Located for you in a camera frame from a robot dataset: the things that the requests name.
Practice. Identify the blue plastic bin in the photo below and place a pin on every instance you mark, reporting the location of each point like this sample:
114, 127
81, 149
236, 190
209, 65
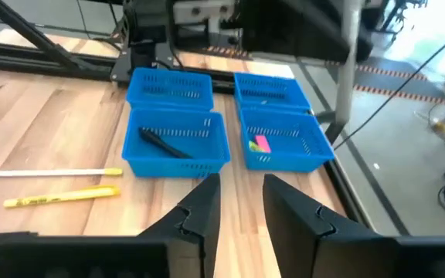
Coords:
168, 102
272, 104
211, 146
296, 154

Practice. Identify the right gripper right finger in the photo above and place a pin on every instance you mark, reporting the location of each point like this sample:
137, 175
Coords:
361, 258

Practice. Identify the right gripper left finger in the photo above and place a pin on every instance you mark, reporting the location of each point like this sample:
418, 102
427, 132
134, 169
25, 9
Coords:
91, 258

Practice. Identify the metal frame post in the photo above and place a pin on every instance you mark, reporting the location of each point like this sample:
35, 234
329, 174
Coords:
348, 58

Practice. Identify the yellow highlighter pen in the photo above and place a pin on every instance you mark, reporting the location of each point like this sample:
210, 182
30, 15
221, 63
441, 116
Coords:
60, 197

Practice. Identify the white pencil yellow eraser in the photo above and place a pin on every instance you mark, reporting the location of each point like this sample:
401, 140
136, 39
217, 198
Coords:
52, 172

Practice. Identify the thick black marker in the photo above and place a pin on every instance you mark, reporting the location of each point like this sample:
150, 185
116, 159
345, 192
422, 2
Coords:
160, 142

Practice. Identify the pink eraser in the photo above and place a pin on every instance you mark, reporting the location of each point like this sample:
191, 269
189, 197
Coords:
263, 143

